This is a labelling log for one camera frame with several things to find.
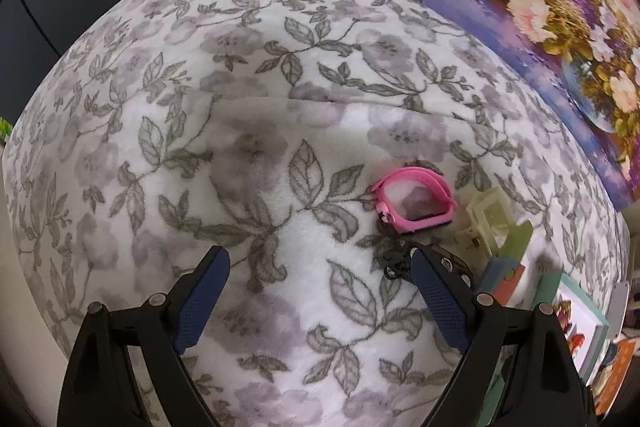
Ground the white rectangular device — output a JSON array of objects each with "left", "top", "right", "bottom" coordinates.
[{"left": 606, "top": 281, "right": 629, "bottom": 339}]

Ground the cream plastic clip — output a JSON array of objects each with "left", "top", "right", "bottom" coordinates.
[{"left": 457, "top": 186, "right": 515, "bottom": 256}]

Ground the pink dog toy figure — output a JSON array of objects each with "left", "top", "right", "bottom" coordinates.
[{"left": 553, "top": 300, "right": 573, "bottom": 334}]

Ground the blue pink block toy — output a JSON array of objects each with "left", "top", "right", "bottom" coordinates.
[{"left": 478, "top": 220, "right": 534, "bottom": 306}]

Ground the pink smart watch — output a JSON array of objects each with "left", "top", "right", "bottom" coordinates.
[{"left": 370, "top": 167, "right": 458, "bottom": 234}]

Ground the floral grey white blanket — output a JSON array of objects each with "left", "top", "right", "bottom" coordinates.
[{"left": 2, "top": 0, "right": 629, "bottom": 426}]

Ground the red white glue bottle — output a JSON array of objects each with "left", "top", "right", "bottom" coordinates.
[{"left": 567, "top": 333, "right": 585, "bottom": 355}]

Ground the black toy car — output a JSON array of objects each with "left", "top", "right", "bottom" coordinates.
[{"left": 376, "top": 241, "right": 476, "bottom": 293}]

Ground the teal white box tray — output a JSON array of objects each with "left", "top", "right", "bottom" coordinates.
[{"left": 476, "top": 270, "right": 608, "bottom": 426}]

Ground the flower painting canvas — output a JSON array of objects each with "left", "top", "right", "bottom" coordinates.
[{"left": 423, "top": 0, "right": 639, "bottom": 210}]

